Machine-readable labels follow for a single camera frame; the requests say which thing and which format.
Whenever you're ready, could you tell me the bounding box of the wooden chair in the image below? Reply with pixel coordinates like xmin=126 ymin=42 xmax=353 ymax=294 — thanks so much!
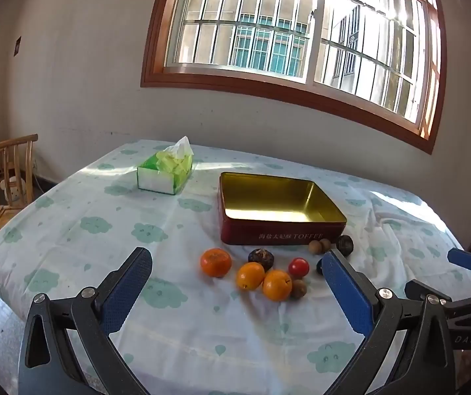
xmin=0 ymin=134 xmax=39 ymax=241

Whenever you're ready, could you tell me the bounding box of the red and gold tin box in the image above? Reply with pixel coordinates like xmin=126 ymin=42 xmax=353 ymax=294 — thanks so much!
xmin=218 ymin=171 xmax=348 ymax=247

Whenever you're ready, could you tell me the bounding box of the brown framed barred window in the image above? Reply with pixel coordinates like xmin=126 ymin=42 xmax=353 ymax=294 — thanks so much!
xmin=141 ymin=0 xmax=448 ymax=155

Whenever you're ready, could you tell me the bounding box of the green tissue pack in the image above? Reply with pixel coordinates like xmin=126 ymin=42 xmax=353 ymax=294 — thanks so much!
xmin=137 ymin=136 xmax=194 ymax=195

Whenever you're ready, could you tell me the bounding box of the red tomato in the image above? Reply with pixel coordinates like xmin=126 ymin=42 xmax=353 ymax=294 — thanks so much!
xmin=288 ymin=257 xmax=310 ymax=279

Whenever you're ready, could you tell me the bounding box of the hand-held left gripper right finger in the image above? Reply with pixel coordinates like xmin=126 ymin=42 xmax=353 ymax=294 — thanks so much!
xmin=326 ymin=248 xmax=456 ymax=395

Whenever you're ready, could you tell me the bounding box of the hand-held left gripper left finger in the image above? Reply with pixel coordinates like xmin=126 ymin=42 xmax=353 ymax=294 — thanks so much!
xmin=18 ymin=247 xmax=154 ymax=395

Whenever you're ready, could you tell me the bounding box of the speckled orange mandarin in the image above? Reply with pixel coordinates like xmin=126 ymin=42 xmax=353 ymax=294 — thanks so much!
xmin=200 ymin=248 xmax=233 ymax=278

